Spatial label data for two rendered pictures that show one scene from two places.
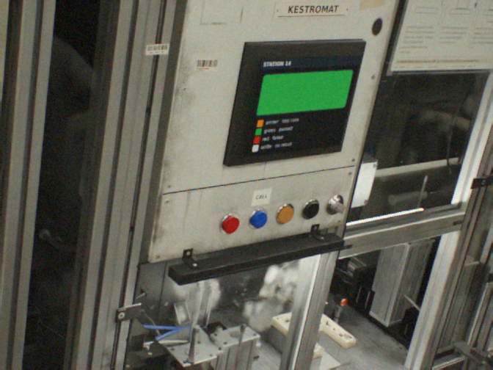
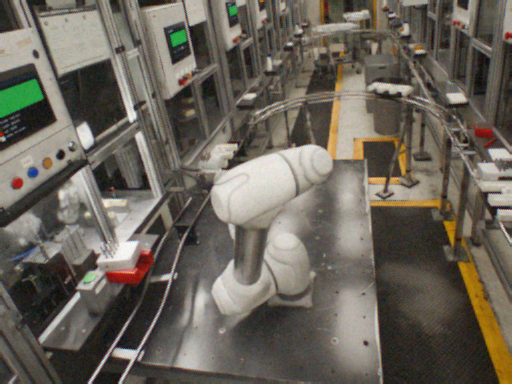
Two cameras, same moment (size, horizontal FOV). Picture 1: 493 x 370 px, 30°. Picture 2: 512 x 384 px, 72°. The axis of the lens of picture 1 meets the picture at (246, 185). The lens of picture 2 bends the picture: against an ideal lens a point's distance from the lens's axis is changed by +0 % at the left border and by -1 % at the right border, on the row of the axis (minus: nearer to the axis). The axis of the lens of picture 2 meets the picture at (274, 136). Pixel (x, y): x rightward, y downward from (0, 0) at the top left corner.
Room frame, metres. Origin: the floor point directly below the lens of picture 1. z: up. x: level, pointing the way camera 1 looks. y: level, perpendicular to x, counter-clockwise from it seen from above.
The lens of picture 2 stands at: (0.15, -0.10, 1.89)
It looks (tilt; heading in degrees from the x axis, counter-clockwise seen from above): 24 degrees down; 326
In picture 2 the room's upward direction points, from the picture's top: 8 degrees counter-clockwise
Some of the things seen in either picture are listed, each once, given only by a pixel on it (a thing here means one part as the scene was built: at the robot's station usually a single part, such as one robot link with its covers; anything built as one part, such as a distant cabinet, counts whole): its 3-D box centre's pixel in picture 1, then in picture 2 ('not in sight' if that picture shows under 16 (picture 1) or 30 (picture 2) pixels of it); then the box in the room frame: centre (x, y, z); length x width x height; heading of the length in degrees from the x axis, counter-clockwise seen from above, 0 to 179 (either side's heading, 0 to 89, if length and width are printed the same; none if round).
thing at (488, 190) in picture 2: not in sight; (501, 197); (0.67, -1.65, 0.84); 0.37 x 0.14 x 0.10; 132
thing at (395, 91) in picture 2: not in sight; (389, 91); (1.99, -2.60, 0.84); 0.37 x 0.14 x 0.10; 10
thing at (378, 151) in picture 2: not in sight; (380, 157); (2.25, -2.81, 0.01); 1.00 x 0.55 x 0.01; 132
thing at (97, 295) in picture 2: not in sight; (93, 291); (1.31, -0.05, 0.97); 0.08 x 0.08 x 0.12; 42
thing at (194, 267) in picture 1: (261, 250); (45, 186); (1.40, -0.05, 1.37); 0.36 x 0.04 x 0.04; 132
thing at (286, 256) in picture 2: not in sight; (286, 261); (1.06, -0.69, 0.85); 0.18 x 0.16 x 0.22; 84
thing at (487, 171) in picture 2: not in sight; (495, 168); (0.75, -1.74, 0.92); 0.13 x 0.10 x 0.09; 42
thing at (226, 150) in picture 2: not in sight; (219, 162); (2.04, -0.93, 0.84); 0.36 x 0.14 x 0.10; 132
